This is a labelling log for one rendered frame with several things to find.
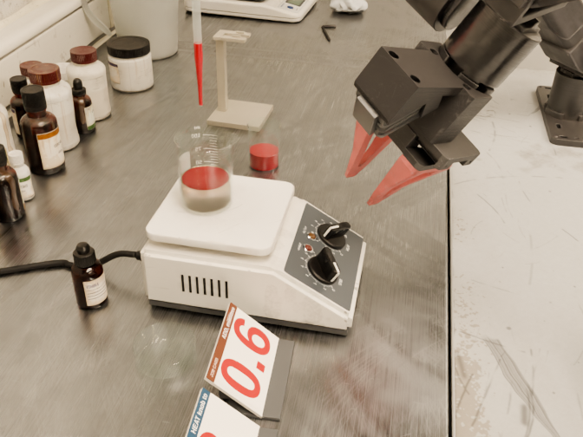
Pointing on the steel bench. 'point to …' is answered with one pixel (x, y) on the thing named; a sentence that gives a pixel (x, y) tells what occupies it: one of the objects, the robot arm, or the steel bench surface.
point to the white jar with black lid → (130, 63)
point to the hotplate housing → (242, 283)
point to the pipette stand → (237, 114)
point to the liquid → (199, 68)
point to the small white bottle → (22, 173)
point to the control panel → (295, 263)
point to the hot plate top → (241, 185)
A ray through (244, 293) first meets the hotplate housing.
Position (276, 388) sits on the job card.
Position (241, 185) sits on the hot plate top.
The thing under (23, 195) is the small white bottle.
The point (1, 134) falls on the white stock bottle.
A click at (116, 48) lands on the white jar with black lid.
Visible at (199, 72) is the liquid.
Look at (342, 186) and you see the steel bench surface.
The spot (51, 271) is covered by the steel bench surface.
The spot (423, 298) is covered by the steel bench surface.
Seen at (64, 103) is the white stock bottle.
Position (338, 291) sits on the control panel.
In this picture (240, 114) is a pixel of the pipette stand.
